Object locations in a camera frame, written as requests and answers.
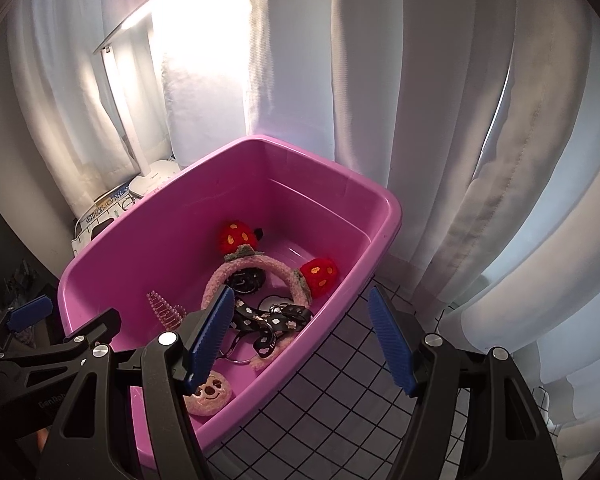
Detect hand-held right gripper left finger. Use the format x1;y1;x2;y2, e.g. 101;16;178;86
36;285;237;480

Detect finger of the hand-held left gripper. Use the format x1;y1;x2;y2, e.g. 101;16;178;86
0;308;122;386
0;296;55;346

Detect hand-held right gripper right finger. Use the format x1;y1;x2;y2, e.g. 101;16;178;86
367;285;565;480

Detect large plain silver bangle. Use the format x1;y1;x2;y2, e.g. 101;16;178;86
219;330;261;367

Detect black printed lanyard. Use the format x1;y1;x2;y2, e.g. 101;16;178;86
227;297;315;356

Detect black hair accessory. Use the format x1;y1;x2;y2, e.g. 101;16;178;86
227;266;268;297

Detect black oval badge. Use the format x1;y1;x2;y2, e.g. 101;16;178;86
256;294;293;317

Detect pink fluffy strawberry headband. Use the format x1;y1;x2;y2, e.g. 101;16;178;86
200;220;341;373

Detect pink plastic bin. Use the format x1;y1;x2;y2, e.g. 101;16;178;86
57;135;403;471

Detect white checked cloth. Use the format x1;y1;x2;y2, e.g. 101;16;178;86
205;270;561;480

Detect white printed box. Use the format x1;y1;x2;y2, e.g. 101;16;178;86
70;182;141;261

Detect white desk lamp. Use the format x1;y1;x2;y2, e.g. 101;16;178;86
92;0;218;198

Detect white curtain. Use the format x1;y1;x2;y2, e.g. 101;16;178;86
0;0;600;461

